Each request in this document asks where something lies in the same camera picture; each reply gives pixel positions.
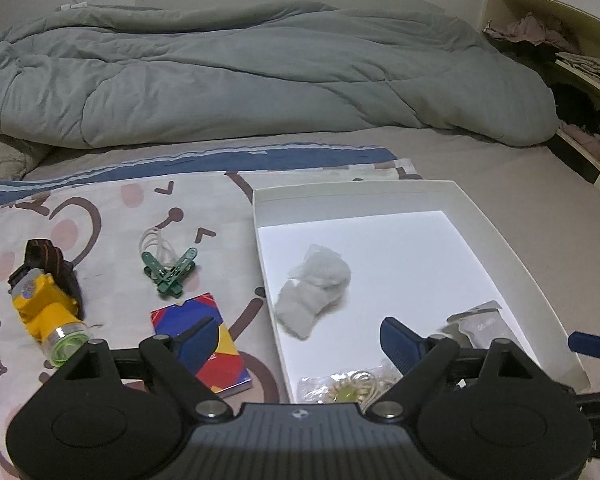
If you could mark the pink folded clothes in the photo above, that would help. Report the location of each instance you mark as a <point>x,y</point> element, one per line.
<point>587,140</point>

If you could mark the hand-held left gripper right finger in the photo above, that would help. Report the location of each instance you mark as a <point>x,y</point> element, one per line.
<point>402,345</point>

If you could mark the white cloth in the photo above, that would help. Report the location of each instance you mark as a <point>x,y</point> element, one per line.
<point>310,290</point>

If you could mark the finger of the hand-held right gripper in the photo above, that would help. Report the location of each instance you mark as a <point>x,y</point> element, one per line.
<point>590,345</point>

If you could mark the white shallow cardboard box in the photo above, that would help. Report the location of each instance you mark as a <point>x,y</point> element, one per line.
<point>405,240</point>

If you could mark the red playing card box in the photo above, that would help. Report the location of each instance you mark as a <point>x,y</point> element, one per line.
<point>225,360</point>

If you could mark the folded light cloths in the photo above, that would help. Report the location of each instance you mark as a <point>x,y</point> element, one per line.
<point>587,65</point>

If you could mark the grey plastic packet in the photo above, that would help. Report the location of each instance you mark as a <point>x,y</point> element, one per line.
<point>475,322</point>

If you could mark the beige fluffy pillow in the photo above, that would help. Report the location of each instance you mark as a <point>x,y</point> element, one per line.
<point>5,157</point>

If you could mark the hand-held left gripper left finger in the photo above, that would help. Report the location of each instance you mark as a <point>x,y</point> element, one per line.
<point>200,345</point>

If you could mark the white charger plug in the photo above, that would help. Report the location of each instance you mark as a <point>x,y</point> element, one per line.
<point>72,6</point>

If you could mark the dark clothes pile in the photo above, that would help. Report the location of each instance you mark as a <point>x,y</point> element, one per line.
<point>580,105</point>

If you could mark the pink crumpled clothes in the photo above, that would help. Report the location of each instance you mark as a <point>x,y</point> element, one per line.
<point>530,30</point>

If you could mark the grey duvet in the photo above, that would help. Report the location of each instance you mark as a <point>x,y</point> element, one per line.
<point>230,75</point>

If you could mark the cartoon bear printed blanket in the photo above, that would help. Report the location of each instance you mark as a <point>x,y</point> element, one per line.
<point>105,220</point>

